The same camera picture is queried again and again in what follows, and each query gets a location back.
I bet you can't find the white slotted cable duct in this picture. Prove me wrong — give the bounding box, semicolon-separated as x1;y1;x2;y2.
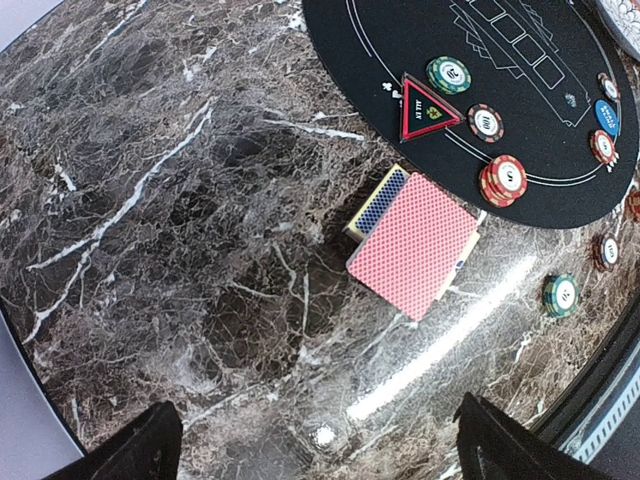
560;370;639;464

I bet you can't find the blue backed card deck box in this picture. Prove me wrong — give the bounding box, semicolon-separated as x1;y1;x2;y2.
343;164;409;243

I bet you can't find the red backed card deck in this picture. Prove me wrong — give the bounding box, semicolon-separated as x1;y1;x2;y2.
346;173;477;321

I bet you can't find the red yellow poker chip stack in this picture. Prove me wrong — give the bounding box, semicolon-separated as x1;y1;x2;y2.
626;189;640;222

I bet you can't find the black red poker chip stack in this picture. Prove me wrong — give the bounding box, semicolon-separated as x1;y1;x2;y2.
593;233;620;271

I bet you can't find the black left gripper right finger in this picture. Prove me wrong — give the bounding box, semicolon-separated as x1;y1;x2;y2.
457;392;600;479

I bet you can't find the red triangle all-in marker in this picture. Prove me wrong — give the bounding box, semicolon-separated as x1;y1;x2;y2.
399;72;464;143

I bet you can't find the green poker chip stack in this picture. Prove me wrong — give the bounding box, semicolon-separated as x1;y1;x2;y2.
543;273;580;318

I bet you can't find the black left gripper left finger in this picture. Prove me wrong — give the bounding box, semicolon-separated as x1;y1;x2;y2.
49;401;183;480

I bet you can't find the patterned ceramic plate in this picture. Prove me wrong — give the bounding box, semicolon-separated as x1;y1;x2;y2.
591;0;640;60

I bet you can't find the round black poker mat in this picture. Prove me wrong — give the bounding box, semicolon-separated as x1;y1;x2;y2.
302;1;639;229

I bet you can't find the blue small blind button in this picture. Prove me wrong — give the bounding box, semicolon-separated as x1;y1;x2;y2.
594;99;620;138

